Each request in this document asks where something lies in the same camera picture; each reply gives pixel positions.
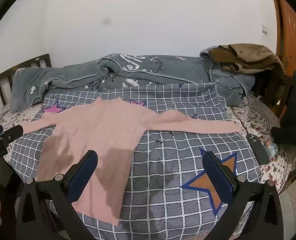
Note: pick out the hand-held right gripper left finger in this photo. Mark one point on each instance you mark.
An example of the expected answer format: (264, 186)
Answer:
(81, 177)

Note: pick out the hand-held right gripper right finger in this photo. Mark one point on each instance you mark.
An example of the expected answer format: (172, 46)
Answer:
(217, 175)

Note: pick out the pink ribbed sweater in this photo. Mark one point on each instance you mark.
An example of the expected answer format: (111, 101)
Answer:
(93, 130)

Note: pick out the grey checked star blanket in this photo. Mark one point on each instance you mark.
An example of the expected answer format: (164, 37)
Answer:
(175, 155)

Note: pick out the black smartphone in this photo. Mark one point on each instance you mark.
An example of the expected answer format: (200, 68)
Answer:
(259, 150)

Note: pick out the clear plastic bottle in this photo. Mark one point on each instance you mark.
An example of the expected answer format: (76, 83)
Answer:
(272, 150)

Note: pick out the floral bed sheet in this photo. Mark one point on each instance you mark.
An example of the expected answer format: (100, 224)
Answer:
(257, 120)

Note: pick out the grey fleece quilt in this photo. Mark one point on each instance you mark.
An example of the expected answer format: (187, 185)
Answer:
(63, 77)

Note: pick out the dark wooden headboard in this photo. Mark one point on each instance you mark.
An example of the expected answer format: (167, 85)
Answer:
(44, 60)

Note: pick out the dark wooden chair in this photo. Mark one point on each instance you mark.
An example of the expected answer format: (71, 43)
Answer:
(270, 87)

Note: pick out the brown jacket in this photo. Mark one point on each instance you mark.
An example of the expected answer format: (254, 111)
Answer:
(250, 55)

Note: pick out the wooden door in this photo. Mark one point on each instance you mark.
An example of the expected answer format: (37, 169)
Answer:
(290, 30)

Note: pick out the white wall switch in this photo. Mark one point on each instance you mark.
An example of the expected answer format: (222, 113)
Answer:
(264, 28)

